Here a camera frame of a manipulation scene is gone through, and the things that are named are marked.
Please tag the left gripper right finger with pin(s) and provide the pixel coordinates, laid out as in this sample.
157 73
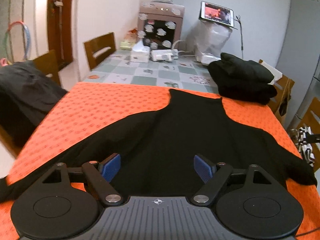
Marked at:
214 177

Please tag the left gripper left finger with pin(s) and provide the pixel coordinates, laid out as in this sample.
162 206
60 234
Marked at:
98 177

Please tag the black sweater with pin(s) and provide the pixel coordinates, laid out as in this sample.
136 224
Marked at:
157 149

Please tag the folded black clothes stack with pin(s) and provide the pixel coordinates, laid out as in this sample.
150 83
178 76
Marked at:
242 80

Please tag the orange patterned table mat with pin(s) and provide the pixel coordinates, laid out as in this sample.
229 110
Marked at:
89 107

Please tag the checkered tablecloth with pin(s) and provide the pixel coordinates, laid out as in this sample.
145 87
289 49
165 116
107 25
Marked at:
182 73

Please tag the wooden chair right side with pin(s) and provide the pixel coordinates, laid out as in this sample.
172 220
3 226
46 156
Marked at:
311 118

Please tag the dark grey jacket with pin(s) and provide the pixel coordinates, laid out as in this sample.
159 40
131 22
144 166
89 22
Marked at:
27 96

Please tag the brown cardboard box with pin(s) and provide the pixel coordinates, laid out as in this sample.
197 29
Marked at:
283 85

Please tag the wooden chair with jacket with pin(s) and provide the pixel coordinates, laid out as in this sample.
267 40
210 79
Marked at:
47 64

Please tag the white tissue box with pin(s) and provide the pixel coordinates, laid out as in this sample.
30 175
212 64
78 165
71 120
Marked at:
140 53

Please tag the white power strip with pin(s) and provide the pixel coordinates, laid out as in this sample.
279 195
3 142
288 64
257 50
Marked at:
167 55

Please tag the wooden chair far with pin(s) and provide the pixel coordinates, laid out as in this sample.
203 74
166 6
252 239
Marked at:
99 48

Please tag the plastic covered appliance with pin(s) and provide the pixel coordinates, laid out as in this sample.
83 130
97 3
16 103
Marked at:
206 40

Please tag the grey refrigerator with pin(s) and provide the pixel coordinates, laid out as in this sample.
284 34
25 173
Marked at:
299 58

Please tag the thin tablet stand pole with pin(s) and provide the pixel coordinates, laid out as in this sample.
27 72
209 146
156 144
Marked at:
238 19

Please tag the colourful hula hoop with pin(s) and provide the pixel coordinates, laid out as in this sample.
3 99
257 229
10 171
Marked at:
26 39

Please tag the brown water dispenser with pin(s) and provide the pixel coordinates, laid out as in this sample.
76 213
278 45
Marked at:
160 24

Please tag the tablet showing video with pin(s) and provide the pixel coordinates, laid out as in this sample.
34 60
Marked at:
216 14

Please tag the brown wooden door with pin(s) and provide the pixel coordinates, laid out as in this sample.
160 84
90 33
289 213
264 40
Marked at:
59 15

